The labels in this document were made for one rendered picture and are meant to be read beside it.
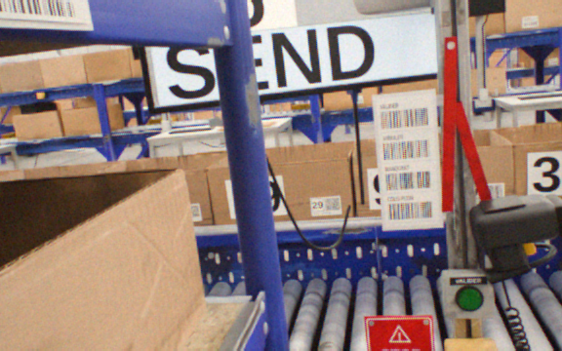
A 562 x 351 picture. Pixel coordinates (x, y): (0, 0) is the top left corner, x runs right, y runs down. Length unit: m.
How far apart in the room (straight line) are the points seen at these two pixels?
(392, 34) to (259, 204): 0.54
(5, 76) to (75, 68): 0.95
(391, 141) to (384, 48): 0.16
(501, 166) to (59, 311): 1.27
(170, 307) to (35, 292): 0.12
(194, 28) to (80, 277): 0.13
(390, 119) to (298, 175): 0.68
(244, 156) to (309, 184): 1.05
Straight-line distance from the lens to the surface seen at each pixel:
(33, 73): 7.22
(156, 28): 0.24
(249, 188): 0.36
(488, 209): 0.75
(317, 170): 1.39
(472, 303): 0.80
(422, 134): 0.76
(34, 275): 0.21
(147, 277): 0.29
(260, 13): 0.81
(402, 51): 0.86
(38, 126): 6.94
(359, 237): 1.37
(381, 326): 0.84
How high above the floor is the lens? 1.30
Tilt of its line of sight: 11 degrees down
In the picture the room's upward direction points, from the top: 7 degrees counter-clockwise
